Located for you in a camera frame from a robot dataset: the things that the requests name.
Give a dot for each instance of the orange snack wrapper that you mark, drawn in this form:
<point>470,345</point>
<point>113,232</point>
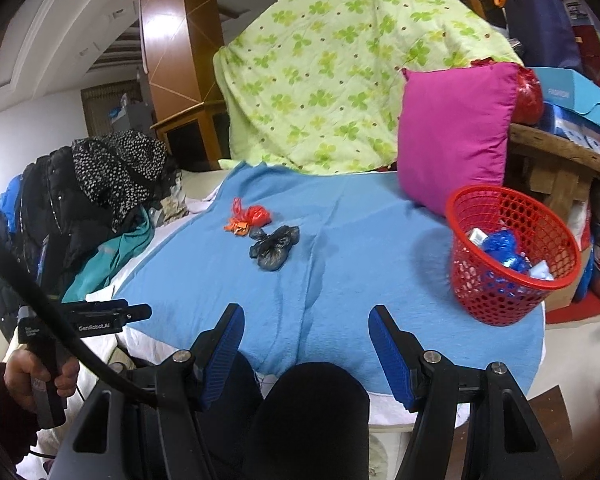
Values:
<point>236,227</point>

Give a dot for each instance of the blue plastic bag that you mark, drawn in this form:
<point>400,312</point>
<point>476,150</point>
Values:
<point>500,250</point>

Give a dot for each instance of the magenta pillow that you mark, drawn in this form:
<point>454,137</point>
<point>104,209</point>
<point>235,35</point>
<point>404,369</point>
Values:
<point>450,135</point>

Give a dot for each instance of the light blue blanket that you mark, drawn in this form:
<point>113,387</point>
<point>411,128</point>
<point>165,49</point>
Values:
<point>340,280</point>

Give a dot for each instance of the red floor mat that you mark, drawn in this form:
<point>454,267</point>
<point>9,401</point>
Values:
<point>580,316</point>

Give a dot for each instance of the grey storage cabinet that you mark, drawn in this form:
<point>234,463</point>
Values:
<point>130,112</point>

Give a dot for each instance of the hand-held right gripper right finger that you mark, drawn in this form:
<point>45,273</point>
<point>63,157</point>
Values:
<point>390,355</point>

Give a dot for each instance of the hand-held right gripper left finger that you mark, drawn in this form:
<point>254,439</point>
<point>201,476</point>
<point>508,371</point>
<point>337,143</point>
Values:
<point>220,360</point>

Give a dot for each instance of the orange-red plastic bag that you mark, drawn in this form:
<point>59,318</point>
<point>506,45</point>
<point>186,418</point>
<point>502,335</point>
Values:
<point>255,216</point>

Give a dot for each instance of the teal garment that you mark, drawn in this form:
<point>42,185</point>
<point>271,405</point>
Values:
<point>120,255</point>

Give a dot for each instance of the large red plastic bag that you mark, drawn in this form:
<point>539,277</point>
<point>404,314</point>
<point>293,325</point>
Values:
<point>527,95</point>

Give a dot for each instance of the red plastic mesh basket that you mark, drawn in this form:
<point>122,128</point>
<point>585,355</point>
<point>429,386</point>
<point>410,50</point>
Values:
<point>485,305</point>

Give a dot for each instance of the small white paper wad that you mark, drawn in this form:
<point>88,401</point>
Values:
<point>540,271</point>

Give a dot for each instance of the person's legs black trousers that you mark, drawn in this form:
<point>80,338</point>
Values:
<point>310,420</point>

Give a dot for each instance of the blue white printed box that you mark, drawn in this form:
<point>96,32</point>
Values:
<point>575,132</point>

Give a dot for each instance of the black white dotted garment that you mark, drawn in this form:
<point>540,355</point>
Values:
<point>115,170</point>

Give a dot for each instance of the black plastic bag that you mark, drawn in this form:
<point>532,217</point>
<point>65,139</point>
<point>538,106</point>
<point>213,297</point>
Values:
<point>272,252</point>

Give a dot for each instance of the beige patterned cloth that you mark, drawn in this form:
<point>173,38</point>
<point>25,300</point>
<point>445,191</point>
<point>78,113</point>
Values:
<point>175,208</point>

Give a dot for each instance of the light blue flat box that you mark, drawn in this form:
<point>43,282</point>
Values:
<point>570,92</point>

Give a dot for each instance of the green clover print quilt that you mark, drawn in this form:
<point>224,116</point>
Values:
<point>330,85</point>

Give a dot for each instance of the person's left hand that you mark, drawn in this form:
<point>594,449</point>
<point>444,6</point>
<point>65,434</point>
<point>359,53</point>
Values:
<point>20,377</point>

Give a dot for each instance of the red gift box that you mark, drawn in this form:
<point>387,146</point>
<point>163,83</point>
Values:
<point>597,55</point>

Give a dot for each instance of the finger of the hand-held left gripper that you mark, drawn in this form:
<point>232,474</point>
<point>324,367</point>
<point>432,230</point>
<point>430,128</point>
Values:
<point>139,312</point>

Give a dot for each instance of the navy tote bag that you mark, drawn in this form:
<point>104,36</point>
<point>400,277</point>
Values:
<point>540,25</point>

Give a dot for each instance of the blue jacket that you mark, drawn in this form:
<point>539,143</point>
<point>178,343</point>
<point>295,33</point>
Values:
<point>11,197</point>

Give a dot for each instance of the black puffer jacket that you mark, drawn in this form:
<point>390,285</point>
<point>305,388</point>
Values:
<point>55,210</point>

